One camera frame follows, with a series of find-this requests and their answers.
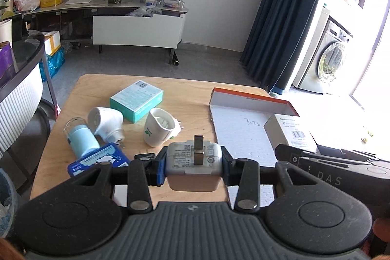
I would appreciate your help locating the blue toothpick jar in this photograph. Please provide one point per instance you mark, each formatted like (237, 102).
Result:
(80, 138)

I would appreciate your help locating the round dark side table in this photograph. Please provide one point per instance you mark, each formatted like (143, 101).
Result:
(22, 95)

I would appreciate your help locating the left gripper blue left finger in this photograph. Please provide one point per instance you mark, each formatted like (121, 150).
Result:
(157, 173)

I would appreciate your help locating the washing machine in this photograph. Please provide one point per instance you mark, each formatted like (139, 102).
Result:
(324, 58)

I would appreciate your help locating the teal carton box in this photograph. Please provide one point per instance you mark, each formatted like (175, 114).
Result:
(136, 100)

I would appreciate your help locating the white paper cup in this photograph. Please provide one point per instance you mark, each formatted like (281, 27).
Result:
(6, 31)

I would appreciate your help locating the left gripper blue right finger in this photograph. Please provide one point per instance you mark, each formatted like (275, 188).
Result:
(231, 168)

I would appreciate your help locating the blue tin box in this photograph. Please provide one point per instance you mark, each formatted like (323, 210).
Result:
(109, 153)

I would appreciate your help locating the white TV cabinet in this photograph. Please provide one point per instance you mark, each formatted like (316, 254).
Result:
(112, 25)

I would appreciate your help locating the dark blue curtain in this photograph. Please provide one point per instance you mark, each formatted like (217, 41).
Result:
(275, 38)

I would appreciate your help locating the white square plug charger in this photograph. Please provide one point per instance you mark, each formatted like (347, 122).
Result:
(195, 165)

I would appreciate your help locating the white small carton box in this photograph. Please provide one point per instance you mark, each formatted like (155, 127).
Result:
(290, 131)

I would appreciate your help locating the blue plastic bag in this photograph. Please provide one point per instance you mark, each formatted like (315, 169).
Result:
(55, 62)

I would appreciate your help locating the cardboard box on floor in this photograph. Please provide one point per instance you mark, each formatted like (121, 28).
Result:
(52, 42)

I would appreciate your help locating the orange white box lid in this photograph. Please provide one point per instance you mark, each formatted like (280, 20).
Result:
(239, 119)

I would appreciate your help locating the purple gift box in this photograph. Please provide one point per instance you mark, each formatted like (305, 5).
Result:
(7, 68)

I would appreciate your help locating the white green plug-in vaporizer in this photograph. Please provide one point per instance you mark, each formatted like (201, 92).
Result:
(160, 126)

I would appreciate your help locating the blue waste bin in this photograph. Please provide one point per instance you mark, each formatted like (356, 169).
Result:
(9, 205)

